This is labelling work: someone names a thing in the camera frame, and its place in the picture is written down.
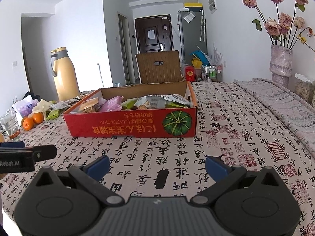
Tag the black bag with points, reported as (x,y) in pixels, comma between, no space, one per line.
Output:
(29,95)

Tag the yellow flower branch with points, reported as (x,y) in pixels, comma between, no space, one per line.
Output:
(302,38)

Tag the white folded umbrella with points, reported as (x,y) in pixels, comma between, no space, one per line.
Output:
(202,27)

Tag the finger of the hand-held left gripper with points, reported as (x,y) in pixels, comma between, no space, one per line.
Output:
(12,144)
(45,151)

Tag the wooden chair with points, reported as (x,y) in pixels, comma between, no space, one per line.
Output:
(160,75)

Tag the yellow bag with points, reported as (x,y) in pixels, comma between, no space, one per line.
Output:
(196,64)

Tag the grey refrigerator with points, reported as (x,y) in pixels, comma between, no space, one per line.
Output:
(190,39)

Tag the group of biscuit packets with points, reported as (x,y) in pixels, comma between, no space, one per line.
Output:
(88,104)

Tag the dried pink roses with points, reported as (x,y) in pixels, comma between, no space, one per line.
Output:
(272,27)

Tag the dark brown entrance door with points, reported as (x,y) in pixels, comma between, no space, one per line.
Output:
(141,29)

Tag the red gift box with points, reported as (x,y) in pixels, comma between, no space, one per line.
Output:
(190,73)

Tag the grey interior door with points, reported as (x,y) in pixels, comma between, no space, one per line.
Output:
(126,54)

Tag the yellow box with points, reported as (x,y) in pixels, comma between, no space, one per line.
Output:
(193,5)

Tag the green white bar packet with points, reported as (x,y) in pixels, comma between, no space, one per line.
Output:
(177,105)
(130,103)

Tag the small green packet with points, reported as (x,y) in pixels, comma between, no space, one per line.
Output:
(53,114)

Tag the clear drinking glass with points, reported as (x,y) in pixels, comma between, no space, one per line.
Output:
(9,125)

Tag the yellow thermos jug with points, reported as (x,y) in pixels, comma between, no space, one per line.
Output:
(66,78)

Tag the red cardboard box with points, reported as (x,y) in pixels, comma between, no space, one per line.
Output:
(123,125)

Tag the clear storage jar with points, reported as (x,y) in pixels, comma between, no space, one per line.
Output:
(304,89)

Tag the grey patterned cloth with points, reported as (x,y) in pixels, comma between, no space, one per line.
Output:
(283,103)

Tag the pink snack packet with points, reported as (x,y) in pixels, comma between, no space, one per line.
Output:
(110,104)

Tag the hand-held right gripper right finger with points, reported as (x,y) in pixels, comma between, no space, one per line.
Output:
(216,167)

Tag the white printed sachet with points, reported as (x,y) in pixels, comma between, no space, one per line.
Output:
(60,105)

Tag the pink textured vase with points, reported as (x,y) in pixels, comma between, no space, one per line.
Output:
(280,64)

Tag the white paper sheet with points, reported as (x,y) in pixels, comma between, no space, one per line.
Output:
(189,17)

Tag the grey wall panel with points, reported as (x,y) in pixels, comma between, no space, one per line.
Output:
(212,3)

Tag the orange mandarin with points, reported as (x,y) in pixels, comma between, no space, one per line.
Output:
(27,124)
(38,118)

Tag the white feathery plant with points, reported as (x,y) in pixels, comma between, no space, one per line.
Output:
(217,55)

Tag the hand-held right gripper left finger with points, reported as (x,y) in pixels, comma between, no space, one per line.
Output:
(98,167)

